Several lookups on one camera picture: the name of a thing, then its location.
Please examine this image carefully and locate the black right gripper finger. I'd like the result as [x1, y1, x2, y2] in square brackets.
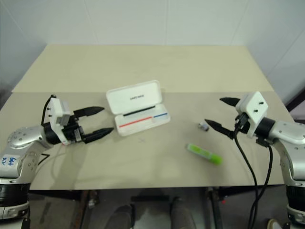
[204, 118, 235, 139]
[219, 97, 240, 107]

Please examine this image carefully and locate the black pen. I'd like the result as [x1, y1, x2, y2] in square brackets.
[123, 106, 154, 117]

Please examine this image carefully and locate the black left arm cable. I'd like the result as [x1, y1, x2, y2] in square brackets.
[41, 94, 58, 127]

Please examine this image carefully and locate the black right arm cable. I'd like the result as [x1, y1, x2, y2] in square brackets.
[233, 114, 274, 229]

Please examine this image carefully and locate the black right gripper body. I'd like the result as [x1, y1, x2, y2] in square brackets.
[234, 113, 251, 134]

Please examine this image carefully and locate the white shoe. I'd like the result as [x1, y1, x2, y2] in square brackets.
[266, 218, 283, 229]

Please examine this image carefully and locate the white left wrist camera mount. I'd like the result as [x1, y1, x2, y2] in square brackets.
[47, 96, 71, 146]

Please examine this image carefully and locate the red pen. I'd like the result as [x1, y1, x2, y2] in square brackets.
[119, 116, 153, 128]

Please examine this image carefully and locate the white handwritten label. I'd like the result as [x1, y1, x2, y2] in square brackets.
[0, 155, 20, 176]

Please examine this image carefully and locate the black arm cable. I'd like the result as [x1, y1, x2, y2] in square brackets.
[233, 114, 274, 229]
[41, 94, 58, 127]

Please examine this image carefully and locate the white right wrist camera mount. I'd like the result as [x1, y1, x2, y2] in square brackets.
[235, 91, 269, 139]

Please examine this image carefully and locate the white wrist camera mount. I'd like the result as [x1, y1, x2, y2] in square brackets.
[47, 96, 71, 146]
[235, 91, 269, 139]

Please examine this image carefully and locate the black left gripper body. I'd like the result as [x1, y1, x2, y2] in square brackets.
[62, 114, 85, 145]

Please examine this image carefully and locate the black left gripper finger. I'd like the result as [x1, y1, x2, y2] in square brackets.
[83, 127, 114, 144]
[73, 106, 105, 117]

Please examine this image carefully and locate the rusty metal table leg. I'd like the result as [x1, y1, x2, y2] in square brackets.
[206, 187, 224, 229]
[71, 190, 90, 229]

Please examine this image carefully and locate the white plastic pencil case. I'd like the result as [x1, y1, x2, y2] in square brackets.
[105, 80, 172, 137]

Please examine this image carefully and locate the green highlighter marker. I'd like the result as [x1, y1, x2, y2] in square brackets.
[186, 143, 223, 166]

